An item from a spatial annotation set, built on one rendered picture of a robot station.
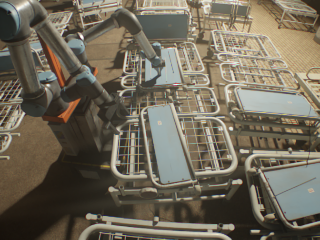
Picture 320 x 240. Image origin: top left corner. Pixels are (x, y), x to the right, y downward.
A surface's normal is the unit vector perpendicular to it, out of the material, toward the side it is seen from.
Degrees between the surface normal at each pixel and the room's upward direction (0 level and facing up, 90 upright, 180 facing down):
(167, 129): 1
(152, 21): 90
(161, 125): 1
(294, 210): 5
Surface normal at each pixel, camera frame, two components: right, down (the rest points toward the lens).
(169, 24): 0.05, 0.73
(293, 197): 0.00, -0.74
